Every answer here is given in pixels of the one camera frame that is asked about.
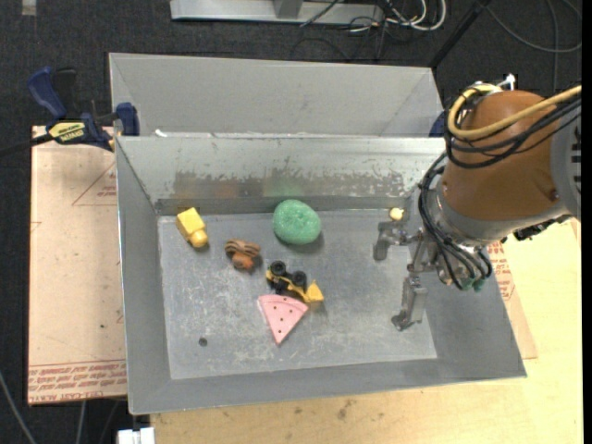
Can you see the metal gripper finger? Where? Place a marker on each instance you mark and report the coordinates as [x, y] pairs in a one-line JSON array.
[[386, 238], [410, 301]]

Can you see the small cream ball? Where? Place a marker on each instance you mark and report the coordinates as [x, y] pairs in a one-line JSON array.
[[396, 213]]

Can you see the grey metal bin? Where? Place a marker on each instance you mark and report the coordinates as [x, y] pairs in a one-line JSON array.
[[351, 331]]

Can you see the green foam ball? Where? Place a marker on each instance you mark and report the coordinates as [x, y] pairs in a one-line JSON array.
[[296, 222]]

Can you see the yellow and black toy loader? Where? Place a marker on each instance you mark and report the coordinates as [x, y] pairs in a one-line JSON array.
[[296, 284]]

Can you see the pink toy watermelon slice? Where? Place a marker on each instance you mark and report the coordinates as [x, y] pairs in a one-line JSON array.
[[279, 315]]

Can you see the brown toy animal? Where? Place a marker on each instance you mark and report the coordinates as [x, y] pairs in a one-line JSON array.
[[241, 252]]

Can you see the yellow toy block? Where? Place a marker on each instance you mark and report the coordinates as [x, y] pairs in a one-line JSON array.
[[190, 224]]

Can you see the brown cardboard board red print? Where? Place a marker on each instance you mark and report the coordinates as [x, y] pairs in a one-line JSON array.
[[69, 248]]

